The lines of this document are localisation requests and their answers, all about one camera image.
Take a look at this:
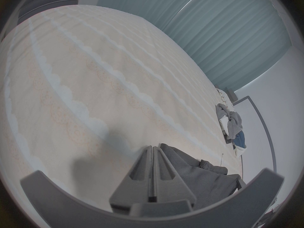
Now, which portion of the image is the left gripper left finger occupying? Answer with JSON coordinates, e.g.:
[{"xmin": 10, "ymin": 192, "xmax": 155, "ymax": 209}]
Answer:
[{"xmin": 109, "ymin": 145, "xmax": 152, "ymax": 211}]

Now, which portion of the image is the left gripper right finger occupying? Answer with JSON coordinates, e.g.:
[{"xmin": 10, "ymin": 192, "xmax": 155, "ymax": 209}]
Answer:
[{"xmin": 153, "ymin": 146, "xmax": 196, "ymax": 208}]

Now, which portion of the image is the black T-shirt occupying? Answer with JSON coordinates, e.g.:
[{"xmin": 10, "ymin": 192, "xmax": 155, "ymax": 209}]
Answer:
[{"xmin": 160, "ymin": 143, "xmax": 247, "ymax": 209}]

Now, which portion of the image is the pile of clothes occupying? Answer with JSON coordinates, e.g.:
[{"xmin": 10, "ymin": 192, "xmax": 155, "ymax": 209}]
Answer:
[{"xmin": 215, "ymin": 103, "xmax": 248, "ymax": 158}]

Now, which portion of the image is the bed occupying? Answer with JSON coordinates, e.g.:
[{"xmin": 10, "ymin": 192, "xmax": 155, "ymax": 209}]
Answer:
[{"xmin": 0, "ymin": 5, "xmax": 277, "ymax": 207}]

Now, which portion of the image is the white printed pillow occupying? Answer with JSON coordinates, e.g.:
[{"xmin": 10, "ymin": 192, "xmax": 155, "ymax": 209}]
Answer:
[{"xmin": 217, "ymin": 88, "xmax": 235, "ymax": 109}]

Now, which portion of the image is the grey bedside table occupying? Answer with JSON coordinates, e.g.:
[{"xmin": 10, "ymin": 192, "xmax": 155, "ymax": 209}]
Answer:
[{"xmin": 224, "ymin": 87, "xmax": 238, "ymax": 102}]

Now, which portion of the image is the blue-green curtain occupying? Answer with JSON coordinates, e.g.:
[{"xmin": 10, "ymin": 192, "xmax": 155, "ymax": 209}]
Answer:
[
  {"xmin": 97, "ymin": 0, "xmax": 212, "ymax": 31},
  {"xmin": 161, "ymin": 0, "xmax": 292, "ymax": 92}
]

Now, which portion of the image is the black chest of drawers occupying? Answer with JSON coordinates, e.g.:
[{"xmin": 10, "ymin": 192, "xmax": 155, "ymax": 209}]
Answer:
[{"xmin": 17, "ymin": 0, "xmax": 82, "ymax": 19}]

